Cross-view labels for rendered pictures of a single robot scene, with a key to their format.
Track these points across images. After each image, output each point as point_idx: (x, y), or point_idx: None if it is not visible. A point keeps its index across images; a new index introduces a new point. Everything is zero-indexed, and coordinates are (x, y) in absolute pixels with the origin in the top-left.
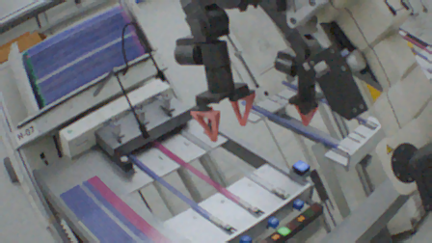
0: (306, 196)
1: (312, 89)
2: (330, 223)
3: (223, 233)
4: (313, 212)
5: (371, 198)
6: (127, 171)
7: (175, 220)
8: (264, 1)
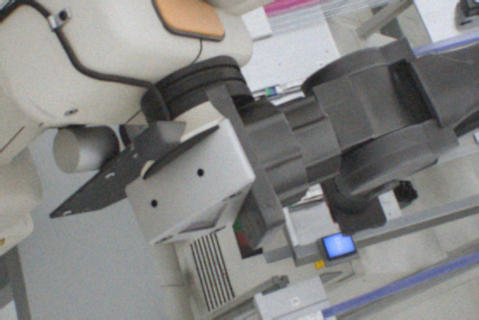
0: (289, 242)
1: (334, 187)
2: (243, 294)
3: (264, 84)
4: (237, 229)
5: (138, 287)
6: (460, 5)
7: (324, 38)
8: None
